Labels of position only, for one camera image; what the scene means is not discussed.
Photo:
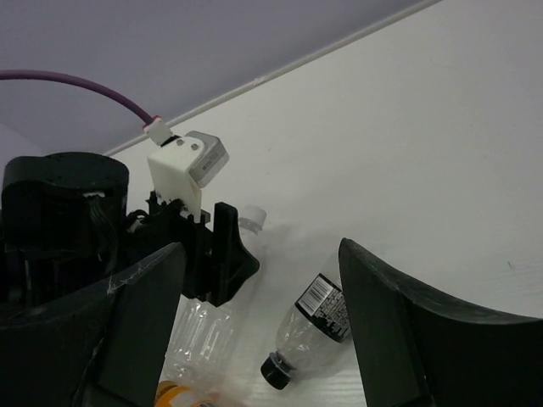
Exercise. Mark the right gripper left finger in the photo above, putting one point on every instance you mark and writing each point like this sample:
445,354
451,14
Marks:
103,345

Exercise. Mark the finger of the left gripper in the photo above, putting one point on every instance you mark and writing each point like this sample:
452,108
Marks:
232,263

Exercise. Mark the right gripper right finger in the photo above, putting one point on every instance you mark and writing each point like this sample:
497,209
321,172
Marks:
418,346

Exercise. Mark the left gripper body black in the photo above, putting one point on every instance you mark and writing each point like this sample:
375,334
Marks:
166,223

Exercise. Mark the clear unlabelled plastic bottle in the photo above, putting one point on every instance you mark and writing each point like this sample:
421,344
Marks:
205,336

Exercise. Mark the clear bottle black cap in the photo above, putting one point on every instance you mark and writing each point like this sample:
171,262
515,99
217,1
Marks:
313,332

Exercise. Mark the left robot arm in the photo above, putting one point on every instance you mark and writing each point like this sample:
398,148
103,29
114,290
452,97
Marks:
65,225

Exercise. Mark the orange juice bottle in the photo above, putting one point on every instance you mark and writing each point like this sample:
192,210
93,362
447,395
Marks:
170,394

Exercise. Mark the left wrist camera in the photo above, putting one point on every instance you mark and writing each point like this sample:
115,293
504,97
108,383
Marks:
183,167

